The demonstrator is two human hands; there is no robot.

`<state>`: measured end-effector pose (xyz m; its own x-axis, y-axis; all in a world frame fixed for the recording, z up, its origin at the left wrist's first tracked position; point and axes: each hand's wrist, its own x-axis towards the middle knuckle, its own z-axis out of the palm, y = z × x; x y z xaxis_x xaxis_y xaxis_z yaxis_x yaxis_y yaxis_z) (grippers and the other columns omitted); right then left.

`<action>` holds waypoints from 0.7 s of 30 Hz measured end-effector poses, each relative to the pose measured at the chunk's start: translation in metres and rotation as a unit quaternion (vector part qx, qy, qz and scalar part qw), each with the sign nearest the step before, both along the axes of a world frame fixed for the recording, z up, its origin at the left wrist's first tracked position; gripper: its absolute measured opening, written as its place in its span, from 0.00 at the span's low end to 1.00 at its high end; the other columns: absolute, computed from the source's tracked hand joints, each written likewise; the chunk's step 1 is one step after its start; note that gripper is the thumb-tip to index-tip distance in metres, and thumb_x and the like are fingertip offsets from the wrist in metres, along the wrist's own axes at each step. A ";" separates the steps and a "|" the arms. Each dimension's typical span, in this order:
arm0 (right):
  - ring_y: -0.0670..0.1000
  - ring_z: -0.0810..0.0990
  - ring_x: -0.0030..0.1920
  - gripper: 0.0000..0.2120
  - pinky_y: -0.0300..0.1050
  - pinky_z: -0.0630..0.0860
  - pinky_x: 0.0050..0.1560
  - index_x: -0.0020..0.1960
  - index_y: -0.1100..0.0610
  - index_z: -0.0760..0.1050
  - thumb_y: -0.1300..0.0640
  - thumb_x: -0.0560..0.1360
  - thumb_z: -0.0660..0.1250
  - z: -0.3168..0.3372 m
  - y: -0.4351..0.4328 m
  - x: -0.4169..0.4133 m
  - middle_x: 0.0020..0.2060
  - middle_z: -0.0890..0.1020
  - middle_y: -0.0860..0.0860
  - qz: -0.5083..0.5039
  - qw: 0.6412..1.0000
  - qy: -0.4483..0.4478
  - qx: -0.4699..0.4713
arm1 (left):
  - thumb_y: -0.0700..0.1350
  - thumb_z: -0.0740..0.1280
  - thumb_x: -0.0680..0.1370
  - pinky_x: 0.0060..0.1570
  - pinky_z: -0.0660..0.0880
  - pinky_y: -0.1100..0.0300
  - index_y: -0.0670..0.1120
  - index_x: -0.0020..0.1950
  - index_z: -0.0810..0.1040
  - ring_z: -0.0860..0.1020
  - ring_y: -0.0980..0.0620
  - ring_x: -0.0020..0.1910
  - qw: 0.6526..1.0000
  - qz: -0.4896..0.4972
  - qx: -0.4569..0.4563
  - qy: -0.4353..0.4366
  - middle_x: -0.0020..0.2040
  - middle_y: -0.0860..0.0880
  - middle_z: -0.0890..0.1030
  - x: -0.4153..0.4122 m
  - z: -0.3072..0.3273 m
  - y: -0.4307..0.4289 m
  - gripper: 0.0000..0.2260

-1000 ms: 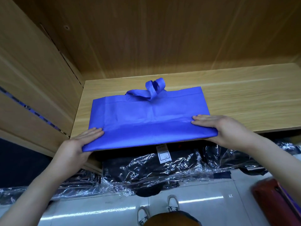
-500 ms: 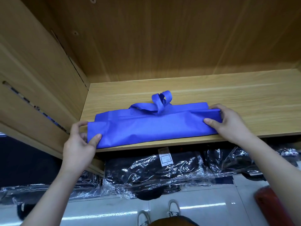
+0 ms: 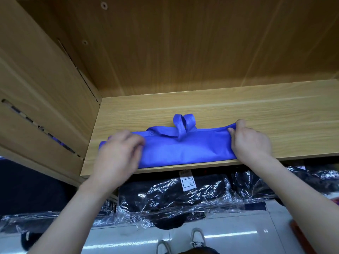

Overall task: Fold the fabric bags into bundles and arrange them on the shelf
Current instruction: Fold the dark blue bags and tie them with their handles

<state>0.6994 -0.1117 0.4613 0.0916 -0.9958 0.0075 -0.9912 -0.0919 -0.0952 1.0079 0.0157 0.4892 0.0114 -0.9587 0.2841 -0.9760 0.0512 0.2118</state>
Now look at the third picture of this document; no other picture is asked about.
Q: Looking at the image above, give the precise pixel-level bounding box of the person's right leg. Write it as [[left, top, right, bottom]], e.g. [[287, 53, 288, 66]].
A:
[[179, 246, 219, 254]]

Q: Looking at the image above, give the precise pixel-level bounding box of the person's right hand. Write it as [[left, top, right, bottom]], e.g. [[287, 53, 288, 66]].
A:
[[228, 119, 276, 168]]

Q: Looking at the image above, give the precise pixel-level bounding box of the person's left hand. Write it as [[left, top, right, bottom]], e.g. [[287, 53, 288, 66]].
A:
[[85, 129, 146, 196]]

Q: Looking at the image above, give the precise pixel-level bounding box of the person's right shoe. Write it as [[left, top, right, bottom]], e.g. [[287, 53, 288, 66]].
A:
[[190, 227, 206, 250]]

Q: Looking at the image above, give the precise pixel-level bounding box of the black plastic-wrapped bag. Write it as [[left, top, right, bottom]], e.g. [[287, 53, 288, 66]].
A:
[[0, 201, 120, 234], [233, 164, 339, 203]]

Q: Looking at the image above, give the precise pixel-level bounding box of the wooden shelf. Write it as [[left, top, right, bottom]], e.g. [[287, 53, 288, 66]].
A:
[[0, 0, 339, 188]]

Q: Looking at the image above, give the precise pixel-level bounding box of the person's right forearm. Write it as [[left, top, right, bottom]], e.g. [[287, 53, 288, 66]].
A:
[[253, 155, 339, 254]]

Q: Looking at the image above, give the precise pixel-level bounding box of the blue non-woven bag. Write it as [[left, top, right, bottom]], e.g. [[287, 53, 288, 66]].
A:
[[99, 114, 237, 169]]

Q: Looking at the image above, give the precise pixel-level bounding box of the black wrapped bag with tag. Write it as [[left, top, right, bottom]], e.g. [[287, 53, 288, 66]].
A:
[[118, 174, 236, 226]]

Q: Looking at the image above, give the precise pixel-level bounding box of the person's left forearm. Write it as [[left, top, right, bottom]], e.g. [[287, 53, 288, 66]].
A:
[[29, 177, 114, 254]]

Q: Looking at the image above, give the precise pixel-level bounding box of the white paper tag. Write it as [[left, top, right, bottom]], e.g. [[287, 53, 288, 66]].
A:
[[179, 170, 197, 192]]

